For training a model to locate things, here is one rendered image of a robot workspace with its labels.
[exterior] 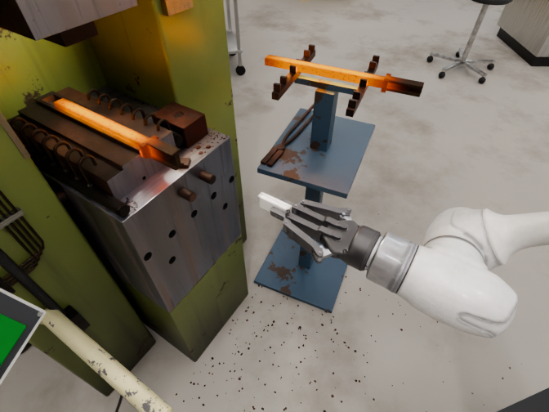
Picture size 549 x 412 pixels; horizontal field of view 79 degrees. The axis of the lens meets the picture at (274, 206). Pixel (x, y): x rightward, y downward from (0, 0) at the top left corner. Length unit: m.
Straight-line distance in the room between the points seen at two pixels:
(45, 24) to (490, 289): 0.76
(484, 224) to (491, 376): 1.16
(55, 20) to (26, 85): 0.56
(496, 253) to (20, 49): 1.21
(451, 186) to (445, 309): 1.88
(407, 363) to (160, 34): 1.49
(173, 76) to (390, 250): 0.76
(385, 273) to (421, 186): 1.78
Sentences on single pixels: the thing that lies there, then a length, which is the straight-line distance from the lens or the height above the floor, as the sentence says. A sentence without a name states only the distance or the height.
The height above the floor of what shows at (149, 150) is 0.99.
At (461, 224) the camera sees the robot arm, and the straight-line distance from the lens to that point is 0.67.
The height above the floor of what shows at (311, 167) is 0.76.
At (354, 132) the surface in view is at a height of 0.76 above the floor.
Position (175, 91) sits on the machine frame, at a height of 0.99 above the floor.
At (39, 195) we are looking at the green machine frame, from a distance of 0.92.
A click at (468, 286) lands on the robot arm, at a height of 1.05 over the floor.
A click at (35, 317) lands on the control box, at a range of 0.66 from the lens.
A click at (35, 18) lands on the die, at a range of 0.67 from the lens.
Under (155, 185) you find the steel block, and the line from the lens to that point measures 0.86.
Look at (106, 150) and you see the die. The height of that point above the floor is 0.99.
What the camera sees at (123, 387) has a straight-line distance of 0.92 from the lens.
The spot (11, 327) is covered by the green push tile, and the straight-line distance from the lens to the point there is 0.64.
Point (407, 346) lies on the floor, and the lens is 1.67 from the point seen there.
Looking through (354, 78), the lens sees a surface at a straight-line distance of 1.03.
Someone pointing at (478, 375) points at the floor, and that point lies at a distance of 1.74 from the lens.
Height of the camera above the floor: 1.47
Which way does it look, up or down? 47 degrees down
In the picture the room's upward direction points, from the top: straight up
